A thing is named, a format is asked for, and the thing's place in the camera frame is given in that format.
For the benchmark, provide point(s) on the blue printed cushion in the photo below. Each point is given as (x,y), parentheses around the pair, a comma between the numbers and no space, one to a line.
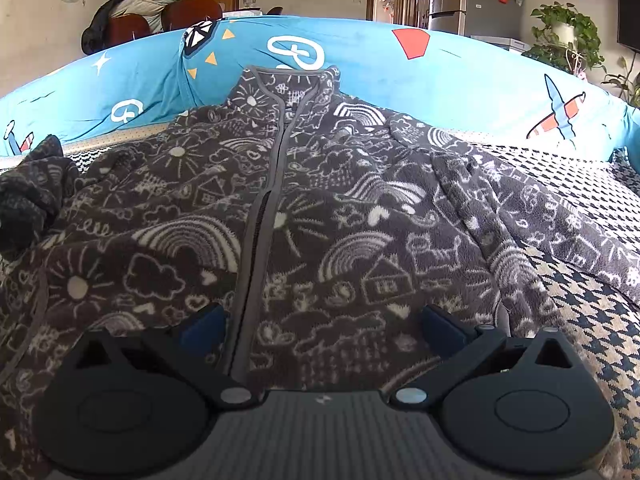
(450,75)

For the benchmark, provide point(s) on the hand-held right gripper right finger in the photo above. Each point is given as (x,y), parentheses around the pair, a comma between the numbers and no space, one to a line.
(442,327)

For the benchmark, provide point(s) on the grey patterned fleece jacket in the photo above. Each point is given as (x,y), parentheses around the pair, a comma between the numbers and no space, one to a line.
(350,220)

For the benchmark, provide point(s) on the houndstooth sofa seat cover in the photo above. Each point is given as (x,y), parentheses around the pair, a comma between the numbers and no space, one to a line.
(590,320)

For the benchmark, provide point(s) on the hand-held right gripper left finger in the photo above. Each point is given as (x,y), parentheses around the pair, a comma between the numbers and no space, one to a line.
(205,327)

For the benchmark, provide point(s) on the dark wooden chair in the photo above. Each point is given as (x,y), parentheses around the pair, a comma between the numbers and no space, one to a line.
(276,10)

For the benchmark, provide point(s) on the thin leafy potted plant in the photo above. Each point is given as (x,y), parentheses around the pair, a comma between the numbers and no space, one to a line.
(625,82)

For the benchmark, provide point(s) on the white chest freezer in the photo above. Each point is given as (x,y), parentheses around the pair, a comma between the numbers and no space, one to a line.
(500,41)

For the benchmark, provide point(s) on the black television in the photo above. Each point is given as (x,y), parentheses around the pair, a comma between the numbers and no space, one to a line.
(629,15)

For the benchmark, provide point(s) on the brown wooden chair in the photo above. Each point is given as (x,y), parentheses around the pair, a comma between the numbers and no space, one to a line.
(192,10)
(127,27)

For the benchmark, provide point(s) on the pile of coats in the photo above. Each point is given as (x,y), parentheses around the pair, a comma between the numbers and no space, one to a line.
(145,0)

